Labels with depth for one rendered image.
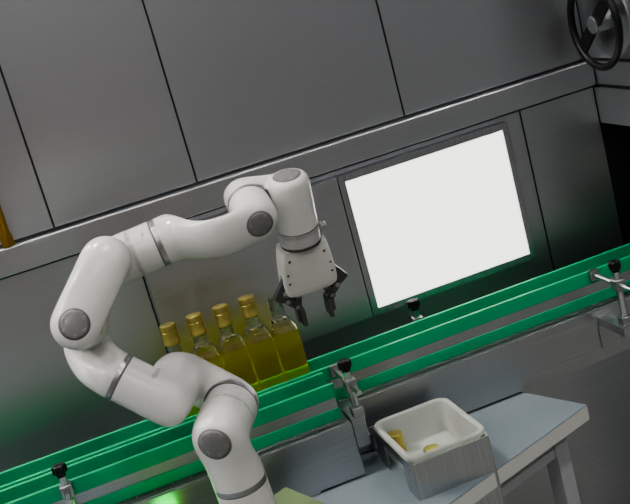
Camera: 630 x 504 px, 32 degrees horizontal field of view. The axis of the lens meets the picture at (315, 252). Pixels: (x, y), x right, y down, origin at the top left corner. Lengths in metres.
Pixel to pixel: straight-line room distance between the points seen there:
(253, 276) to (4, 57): 0.70
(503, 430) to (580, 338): 0.32
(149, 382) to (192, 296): 0.58
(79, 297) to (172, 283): 0.62
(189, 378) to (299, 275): 0.27
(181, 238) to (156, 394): 0.27
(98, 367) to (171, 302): 0.56
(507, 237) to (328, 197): 0.46
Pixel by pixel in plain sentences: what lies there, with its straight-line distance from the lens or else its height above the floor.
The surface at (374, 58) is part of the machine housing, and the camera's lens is 2.52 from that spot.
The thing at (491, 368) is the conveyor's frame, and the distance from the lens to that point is 2.51.
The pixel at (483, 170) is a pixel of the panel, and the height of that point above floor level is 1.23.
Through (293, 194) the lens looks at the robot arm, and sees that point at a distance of 1.91.
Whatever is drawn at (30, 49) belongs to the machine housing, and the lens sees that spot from 2.38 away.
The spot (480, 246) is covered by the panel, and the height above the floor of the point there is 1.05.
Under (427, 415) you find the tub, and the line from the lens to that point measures 2.41.
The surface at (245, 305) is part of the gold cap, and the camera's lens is 2.33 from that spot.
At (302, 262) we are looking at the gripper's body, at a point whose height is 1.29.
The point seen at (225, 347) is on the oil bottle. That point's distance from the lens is 2.34.
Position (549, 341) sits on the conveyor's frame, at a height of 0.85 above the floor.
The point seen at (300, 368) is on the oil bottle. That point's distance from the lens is 2.38.
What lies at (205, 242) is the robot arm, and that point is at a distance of 1.86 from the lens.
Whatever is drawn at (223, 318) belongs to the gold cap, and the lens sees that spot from 2.33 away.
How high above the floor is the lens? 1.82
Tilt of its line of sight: 15 degrees down
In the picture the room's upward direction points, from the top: 15 degrees counter-clockwise
